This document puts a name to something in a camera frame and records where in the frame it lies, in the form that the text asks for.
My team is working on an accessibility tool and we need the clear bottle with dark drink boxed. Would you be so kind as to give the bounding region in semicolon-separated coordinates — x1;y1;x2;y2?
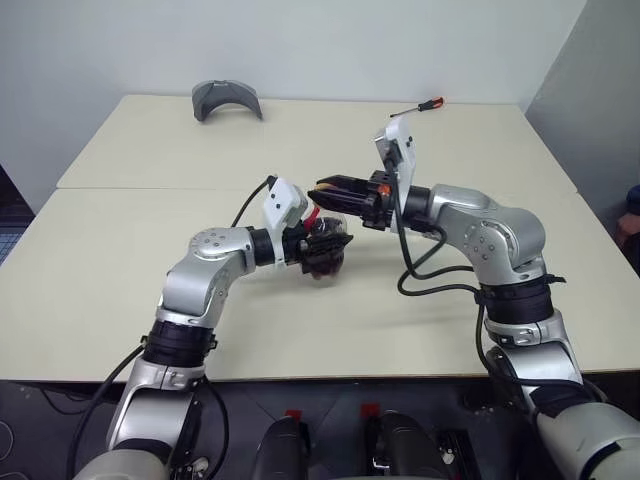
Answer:
298;208;352;290

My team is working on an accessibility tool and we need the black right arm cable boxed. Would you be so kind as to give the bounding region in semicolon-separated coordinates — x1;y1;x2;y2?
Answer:
382;149;501;374

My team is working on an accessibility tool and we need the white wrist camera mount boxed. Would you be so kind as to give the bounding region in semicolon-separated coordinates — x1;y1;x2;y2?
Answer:
372;115;417;232
262;177;309;266

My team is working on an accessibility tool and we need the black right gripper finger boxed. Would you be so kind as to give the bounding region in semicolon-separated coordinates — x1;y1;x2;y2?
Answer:
309;190;371;216
315;174;374;194

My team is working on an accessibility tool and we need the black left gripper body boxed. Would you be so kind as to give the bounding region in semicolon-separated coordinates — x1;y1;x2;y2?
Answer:
281;225;314;269

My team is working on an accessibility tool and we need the dark blue mesh crate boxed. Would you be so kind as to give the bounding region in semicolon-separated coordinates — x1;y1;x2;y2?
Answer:
0;163;37;264

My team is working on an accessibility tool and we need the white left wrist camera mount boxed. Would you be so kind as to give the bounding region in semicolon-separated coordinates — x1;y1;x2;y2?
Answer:
262;177;309;266

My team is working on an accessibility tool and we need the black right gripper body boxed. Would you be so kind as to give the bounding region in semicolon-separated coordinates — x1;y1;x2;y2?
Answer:
362;170;400;232

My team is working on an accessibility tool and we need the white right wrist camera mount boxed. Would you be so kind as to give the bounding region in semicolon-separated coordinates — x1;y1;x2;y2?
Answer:
372;115;417;232

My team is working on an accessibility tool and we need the red black handled screwdriver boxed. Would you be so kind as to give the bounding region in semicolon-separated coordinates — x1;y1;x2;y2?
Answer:
389;96;445;119

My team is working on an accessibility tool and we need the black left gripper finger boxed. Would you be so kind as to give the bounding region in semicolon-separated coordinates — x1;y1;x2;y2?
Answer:
304;247;347;267
307;232;354;251

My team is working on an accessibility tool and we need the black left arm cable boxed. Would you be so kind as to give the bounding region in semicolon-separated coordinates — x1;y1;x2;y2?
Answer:
67;174;279;480

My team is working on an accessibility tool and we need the grey curved headband object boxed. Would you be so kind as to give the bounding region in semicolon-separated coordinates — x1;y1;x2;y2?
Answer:
192;79;265;123

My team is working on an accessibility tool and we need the dark rounded shape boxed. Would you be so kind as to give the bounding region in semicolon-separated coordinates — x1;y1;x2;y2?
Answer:
249;417;314;480
367;410;446;480

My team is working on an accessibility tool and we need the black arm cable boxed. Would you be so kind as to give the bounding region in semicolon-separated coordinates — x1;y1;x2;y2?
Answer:
382;149;501;374
67;174;279;480

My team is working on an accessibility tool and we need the dark blue red object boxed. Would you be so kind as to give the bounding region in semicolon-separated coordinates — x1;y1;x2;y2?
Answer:
615;183;640;247

